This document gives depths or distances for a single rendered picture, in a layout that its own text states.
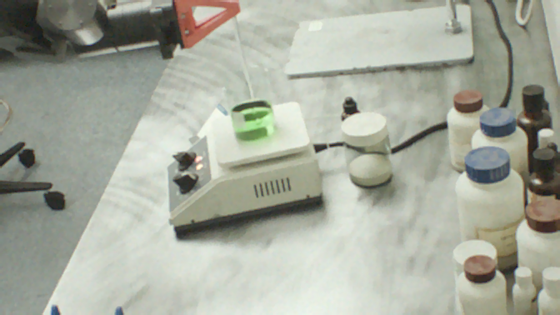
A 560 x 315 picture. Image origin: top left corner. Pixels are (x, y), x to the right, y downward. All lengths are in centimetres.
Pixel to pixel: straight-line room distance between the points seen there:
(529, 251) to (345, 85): 58
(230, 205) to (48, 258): 146
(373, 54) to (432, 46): 9
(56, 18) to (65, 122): 218
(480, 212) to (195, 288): 34
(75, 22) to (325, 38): 64
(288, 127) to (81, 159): 185
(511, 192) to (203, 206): 39
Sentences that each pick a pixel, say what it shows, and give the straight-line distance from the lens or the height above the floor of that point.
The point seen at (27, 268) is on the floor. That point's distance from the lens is 265.
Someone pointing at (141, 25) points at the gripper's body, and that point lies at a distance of 118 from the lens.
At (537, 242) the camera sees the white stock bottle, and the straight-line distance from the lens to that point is 101.
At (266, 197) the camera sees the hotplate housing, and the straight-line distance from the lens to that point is 123.
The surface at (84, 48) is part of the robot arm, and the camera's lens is 119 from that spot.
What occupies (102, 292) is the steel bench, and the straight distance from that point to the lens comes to 120.
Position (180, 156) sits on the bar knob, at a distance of 129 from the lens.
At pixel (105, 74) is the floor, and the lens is 355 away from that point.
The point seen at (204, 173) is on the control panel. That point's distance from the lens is 125.
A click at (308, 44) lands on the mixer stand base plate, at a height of 76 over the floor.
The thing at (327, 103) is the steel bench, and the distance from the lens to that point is 147.
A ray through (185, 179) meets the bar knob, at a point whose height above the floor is 81.
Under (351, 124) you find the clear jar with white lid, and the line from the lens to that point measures 125.
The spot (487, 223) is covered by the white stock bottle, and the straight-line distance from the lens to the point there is 107.
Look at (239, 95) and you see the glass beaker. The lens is 120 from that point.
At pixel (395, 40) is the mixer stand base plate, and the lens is 161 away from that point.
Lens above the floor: 146
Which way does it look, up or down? 31 degrees down
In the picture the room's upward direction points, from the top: 11 degrees counter-clockwise
